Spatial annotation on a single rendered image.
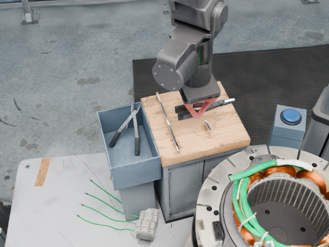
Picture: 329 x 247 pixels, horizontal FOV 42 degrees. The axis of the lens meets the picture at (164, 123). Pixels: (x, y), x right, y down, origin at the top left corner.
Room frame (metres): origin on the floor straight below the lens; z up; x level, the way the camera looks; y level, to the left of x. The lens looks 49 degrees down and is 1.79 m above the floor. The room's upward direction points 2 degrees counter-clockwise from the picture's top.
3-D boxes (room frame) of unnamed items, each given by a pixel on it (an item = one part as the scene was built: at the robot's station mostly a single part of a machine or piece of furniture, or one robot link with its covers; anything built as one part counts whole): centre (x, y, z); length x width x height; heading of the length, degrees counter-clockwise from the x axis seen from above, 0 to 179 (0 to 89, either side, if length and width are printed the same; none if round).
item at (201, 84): (0.58, -0.06, 1.26); 0.10 x 0.07 x 0.07; 15
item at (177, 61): (0.55, -0.04, 1.35); 0.11 x 0.09 x 0.12; 146
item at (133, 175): (0.60, 0.08, 0.92); 0.17 x 0.11 x 0.28; 14
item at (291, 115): (0.65, -0.30, 1.04); 0.04 x 0.04 x 0.01
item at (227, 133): (0.63, -0.07, 1.05); 0.20 x 0.19 x 0.02; 104
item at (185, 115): (0.57, -0.05, 1.15); 0.04 x 0.01 x 0.02; 103
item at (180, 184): (0.63, -0.07, 0.91); 0.19 x 0.19 x 0.26; 14
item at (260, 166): (0.43, -0.18, 1.15); 0.15 x 0.04 x 0.02; 95
